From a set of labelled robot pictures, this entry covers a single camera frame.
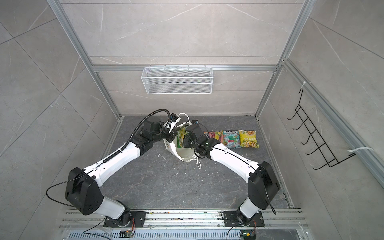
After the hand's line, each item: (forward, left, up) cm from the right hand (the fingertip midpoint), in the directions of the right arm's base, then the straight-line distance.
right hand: (184, 138), depth 83 cm
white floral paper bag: (-4, 0, -11) cm, 12 cm away
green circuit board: (-44, -30, -19) cm, 57 cm away
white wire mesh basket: (+41, +6, +11) cm, 43 cm away
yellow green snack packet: (+9, -43, -15) cm, 46 cm away
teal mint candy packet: (+11, -31, -17) cm, 37 cm away
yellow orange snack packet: (+13, -23, -16) cm, 30 cm away
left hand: (+4, +3, +8) cm, 9 cm away
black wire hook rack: (-2, -61, +13) cm, 63 cm away
